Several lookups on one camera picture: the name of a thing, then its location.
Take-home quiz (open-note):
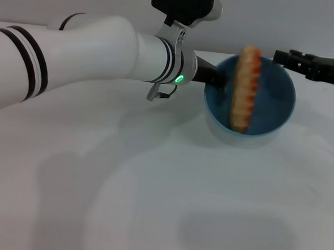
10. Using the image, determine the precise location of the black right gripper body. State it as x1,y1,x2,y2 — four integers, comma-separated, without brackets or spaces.
304,54,334,87

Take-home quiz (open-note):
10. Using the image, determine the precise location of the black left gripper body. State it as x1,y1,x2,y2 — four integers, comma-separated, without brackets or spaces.
191,56,219,85

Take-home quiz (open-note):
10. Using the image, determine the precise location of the orange striped bread loaf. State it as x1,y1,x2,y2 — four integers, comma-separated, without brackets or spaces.
228,44,264,135

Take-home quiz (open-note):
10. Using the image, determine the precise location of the blue bowl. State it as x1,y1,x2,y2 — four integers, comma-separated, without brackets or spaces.
201,53,299,152

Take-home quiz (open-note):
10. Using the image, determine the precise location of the left wrist cable with connector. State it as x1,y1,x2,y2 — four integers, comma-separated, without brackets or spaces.
146,83,178,104

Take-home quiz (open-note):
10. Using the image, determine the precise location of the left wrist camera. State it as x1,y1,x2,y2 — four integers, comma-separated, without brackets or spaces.
146,0,224,54

